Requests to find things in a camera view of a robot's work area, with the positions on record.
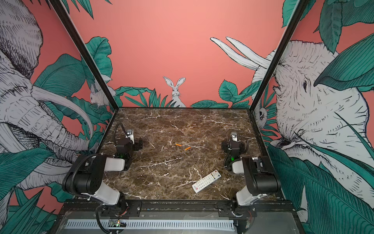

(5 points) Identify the white remote control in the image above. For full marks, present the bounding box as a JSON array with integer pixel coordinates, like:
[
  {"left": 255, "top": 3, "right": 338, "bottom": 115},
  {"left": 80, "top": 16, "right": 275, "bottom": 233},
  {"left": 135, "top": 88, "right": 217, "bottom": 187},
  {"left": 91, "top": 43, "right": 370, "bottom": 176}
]
[{"left": 192, "top": 170, "right": 221, "bottom": 193}]

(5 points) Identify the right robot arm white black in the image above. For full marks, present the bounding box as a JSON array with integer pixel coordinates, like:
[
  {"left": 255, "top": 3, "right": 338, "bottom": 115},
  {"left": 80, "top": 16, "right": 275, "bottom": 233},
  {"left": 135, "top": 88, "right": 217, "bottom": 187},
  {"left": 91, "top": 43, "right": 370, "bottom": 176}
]
[{"left": 221, "top": 139, "right": 281, "bottom": 206}]

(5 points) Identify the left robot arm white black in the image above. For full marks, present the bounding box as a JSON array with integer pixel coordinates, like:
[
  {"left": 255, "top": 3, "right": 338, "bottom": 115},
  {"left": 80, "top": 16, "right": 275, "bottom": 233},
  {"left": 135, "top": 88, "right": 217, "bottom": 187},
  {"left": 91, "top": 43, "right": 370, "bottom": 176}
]
[{"left": 62, "top": 138, "right": 143, "bottom": 212}]

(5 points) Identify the small circuit board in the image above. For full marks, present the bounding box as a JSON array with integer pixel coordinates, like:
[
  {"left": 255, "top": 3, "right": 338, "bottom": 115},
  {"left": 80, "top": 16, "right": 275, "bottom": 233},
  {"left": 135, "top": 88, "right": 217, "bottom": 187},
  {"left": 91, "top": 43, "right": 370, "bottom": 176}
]
[{"left": 108, "top": 219, "right": 127, "bottom": 229}]

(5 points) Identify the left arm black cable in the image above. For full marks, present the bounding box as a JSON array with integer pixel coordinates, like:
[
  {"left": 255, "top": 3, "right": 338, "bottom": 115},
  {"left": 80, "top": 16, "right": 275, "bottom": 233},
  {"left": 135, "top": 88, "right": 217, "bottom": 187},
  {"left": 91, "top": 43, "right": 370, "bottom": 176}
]
[{"left": 113, "top": 122, "right": 129, "bottom": 144}]

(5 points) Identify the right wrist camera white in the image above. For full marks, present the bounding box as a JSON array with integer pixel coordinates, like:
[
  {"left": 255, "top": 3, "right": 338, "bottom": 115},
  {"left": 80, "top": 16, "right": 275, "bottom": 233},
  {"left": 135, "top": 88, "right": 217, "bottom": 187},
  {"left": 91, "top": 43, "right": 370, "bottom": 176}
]
[{"left": 231, "top": 132, "right": 238, "bottom": 142}]

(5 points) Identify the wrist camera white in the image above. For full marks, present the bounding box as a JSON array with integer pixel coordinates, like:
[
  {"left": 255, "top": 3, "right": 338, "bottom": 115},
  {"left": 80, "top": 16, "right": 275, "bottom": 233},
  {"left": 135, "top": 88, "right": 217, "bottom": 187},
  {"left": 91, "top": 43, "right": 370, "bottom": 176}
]
[
  {"left": 126, "top": 129, "right": 134, "bottom": 144},
  {"left": 231, "top": 132, "right": 238, "bottom": 142}
]

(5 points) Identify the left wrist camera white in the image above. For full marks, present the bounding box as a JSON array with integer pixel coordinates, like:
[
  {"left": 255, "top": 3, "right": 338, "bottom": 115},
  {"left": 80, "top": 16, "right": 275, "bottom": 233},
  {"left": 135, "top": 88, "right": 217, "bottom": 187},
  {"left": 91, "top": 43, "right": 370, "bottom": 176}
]
[{"left": 126, "top": 129, "right": 134, "bottom": 144}]

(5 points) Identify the black mounting rail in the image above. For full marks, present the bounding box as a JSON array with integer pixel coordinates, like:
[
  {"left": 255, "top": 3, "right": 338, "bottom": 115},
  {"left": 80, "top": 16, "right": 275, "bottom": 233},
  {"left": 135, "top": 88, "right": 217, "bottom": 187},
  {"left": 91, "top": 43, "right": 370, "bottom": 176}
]
[{"left": 100, "top": 199, "right": 296, "bottom": 218}]

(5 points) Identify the white slotted cable duct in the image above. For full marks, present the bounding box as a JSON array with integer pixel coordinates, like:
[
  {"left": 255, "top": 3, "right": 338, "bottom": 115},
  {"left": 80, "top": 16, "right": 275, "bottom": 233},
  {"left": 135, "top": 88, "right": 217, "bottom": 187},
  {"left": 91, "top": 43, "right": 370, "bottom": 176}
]
[{"left": 64, "top": 219, "right": 235, "bottom": 230}]

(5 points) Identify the left black frame post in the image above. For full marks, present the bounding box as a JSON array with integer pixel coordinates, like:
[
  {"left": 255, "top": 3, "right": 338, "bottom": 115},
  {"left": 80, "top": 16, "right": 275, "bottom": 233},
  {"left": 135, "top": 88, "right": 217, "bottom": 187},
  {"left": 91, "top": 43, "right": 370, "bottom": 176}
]
[{"left": 49, "top": 0, "right": 119, "bottom": 111}]

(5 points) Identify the black frame post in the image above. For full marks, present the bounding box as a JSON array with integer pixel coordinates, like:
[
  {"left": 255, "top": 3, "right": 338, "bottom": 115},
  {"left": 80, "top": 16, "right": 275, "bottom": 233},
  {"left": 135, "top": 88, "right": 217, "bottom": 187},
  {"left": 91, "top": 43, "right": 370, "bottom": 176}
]
[
  {"left": 249, "top": 0, "right": 309, "bottom": 114},
  {"left": 49, "top": 0, "right": 119, "bottom": 111}
]

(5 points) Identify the right black frame post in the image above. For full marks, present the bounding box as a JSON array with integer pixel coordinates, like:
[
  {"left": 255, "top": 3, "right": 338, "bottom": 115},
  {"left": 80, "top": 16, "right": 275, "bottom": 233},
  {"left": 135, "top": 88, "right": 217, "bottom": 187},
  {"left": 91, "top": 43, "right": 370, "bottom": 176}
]
[{"left": 249, "top": 0, "right": 309, "bottom": 114}]

